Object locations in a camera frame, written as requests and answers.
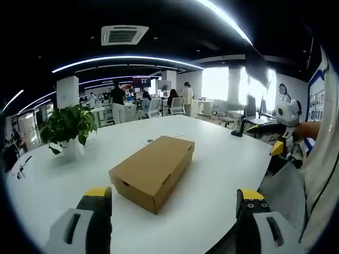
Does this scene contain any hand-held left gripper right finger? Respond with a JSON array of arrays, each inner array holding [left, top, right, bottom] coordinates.
[[235, 188, 297, 254]]

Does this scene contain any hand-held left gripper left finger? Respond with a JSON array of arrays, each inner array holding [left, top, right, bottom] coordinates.
[[43, 186, 113, 254]]

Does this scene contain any brown cardboard shoe box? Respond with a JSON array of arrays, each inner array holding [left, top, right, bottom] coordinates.
[[109, 135, 196, 215]]

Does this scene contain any black desk stand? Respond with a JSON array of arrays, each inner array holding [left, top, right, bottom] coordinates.
[[230, 117, 251, 138]]

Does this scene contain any computer monitor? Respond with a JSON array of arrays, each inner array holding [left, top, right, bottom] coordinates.
[[245, 94, 257, 120]]

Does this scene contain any person in white shirt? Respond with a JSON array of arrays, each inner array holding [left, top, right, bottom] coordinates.
[[299, 44, 339, 249]]

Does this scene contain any white plant pot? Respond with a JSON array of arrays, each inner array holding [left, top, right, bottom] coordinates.
[[59, 139, 85, 159]]

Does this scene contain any black pen on card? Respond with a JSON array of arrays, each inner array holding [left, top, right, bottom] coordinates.
[[16, 155, 33, 180]]

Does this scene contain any white office chair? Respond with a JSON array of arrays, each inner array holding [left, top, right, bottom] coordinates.
[[147, 97, 163, 119], [169, 97, 186, 116]]

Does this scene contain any green potted plant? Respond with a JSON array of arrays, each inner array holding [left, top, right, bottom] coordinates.
[[39, 104, 98, 156]]

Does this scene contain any ceiling air conditioner vent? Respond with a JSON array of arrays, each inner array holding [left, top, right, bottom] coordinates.
[[101, 25, 149, 47]]

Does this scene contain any wall poster board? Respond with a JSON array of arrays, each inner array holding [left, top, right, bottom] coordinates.
[[307, 59, 327, 122]]

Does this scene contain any wall display screen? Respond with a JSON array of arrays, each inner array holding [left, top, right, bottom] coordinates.
[[132, 77, 151, 89]]

